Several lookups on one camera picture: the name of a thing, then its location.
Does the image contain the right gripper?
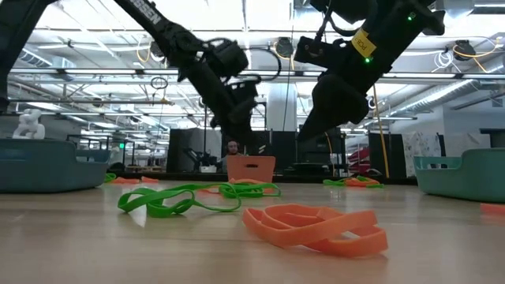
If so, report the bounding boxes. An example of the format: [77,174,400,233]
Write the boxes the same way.
[297,39,395,142]

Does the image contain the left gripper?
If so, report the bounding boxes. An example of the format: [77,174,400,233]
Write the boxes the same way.
[185,58,272,155]

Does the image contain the person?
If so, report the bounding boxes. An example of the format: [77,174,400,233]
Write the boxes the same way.
[215,140,242,174]

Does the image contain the orange plastic basket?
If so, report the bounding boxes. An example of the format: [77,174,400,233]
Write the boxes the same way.
[226,155,277,183]

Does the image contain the black partition panel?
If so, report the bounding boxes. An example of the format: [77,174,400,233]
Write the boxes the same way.
[368,132,407,178]
[297,124,342,165]
[220,129,297,161]

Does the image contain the white column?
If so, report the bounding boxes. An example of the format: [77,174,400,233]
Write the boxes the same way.
[267,84,297,132]

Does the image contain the red rack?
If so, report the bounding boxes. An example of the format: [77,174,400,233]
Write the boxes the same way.
[347,148,371,175]

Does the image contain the yellow paper label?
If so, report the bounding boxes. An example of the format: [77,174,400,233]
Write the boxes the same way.
[350,28,378,59]

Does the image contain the dark grey partition panel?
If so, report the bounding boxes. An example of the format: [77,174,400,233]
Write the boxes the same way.
[166,128,223,174]

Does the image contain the white patterned sheet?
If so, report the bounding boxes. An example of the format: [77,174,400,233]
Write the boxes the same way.
[402,132,442,178]

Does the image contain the teal plastic basket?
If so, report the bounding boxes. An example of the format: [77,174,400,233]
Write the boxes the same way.
[413,148,505,204]

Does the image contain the dark monitor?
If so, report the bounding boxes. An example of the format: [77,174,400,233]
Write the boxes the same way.
[479,128,505,149]

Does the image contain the blue plastic basket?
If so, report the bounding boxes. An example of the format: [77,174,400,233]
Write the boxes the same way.
[0,137,112,194]

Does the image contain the white robot figure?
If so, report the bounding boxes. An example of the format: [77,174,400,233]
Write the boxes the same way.
[11,108,47,140]

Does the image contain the black frame stand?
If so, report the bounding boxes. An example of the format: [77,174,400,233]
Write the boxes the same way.
[202,100,268,174]

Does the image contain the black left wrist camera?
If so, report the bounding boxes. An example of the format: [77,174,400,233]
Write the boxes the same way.
[236,80,262,104]

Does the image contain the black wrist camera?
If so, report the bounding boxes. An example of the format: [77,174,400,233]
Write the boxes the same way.
[294,35,349,65]
[236,80,262,104]

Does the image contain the yellow hanging cable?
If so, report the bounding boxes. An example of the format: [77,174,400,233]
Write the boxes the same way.
[372,84,391,179]

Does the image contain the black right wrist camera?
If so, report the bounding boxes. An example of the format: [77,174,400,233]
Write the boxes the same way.
[294,35,349,65]

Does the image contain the black left camera cable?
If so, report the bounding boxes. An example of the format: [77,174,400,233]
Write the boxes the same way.
[212,37,283,83]

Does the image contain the black camera cable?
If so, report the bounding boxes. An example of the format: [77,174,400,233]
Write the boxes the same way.
[212,37,283,83]
[315,0,358,40]

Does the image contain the black ceiling cable reel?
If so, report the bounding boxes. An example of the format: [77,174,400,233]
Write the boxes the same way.
[452,39,477,62]
[274,36,295,60]

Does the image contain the black right camera cable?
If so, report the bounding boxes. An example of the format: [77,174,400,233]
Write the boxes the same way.
[315,0,358,40]

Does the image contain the black metal table frame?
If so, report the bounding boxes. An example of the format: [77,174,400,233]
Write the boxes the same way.
[118,171,419,186]

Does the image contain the long ceiling light rail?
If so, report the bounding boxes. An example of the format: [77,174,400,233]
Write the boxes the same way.
[0,67,505,79]

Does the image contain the silver air duct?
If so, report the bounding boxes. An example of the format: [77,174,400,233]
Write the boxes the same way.
[388,78,505,116]

